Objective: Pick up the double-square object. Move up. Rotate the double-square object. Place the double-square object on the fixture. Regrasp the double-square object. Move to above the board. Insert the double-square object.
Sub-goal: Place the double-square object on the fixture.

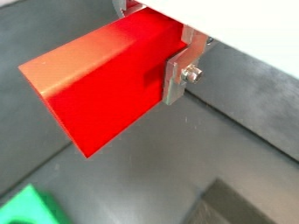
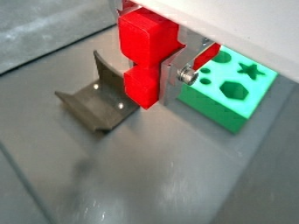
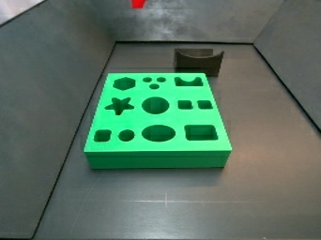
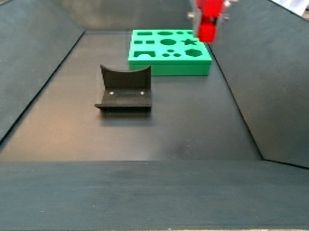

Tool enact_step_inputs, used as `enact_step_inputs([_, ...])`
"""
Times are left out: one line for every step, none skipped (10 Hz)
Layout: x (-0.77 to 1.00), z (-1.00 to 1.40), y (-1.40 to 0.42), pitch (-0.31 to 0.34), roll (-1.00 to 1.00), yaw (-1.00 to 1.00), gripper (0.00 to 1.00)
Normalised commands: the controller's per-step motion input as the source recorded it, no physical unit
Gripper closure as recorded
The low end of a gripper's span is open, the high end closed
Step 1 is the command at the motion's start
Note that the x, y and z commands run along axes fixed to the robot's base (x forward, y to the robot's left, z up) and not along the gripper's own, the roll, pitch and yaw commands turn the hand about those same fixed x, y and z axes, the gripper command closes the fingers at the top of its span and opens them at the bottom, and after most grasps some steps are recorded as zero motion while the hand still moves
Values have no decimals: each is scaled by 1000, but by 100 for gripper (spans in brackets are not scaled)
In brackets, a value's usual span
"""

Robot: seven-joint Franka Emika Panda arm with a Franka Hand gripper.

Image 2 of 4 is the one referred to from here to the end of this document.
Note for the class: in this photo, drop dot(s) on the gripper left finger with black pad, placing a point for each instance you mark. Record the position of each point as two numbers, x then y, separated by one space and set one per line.
120 7

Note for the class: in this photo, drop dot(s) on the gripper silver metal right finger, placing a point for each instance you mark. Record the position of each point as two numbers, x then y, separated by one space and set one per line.
177 70

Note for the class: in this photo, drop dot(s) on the red double-square block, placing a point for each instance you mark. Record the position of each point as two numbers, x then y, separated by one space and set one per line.
148 41

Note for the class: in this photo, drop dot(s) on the green foam shape board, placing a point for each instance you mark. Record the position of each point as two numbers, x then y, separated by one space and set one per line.
230 88

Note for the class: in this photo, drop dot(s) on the black curved holder stand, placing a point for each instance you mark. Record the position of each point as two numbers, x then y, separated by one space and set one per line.
100 104

